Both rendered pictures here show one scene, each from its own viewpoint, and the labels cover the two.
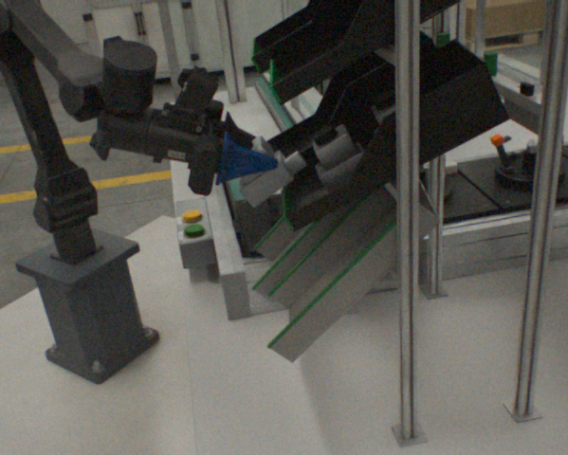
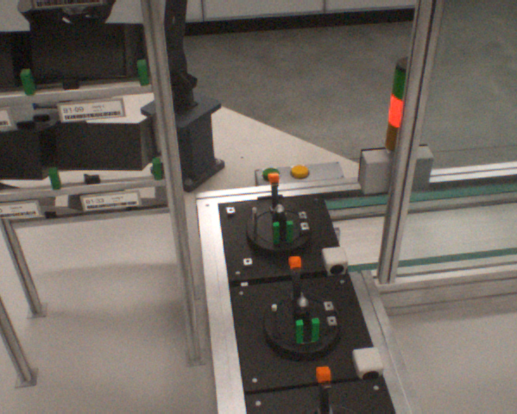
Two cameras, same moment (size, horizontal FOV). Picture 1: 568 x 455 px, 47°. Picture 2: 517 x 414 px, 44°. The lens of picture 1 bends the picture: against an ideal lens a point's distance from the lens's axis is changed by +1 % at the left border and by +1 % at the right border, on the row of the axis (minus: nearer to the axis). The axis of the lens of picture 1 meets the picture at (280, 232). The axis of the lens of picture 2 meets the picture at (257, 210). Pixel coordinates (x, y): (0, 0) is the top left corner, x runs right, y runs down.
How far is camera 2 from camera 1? 160 cm
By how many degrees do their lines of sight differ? 73
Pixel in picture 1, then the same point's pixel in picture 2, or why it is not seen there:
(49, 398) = not seen: hidden behind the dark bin
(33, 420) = not seen: hidden behind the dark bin
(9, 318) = (239, 125)
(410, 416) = (31, 298)
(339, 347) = (141, 285)
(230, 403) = (106, 228)
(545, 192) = not seen: outside the picture
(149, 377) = (148, 192)
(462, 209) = (253, 358)
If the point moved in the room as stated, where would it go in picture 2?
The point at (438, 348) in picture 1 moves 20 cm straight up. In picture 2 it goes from (115, 343) to (97, 275)
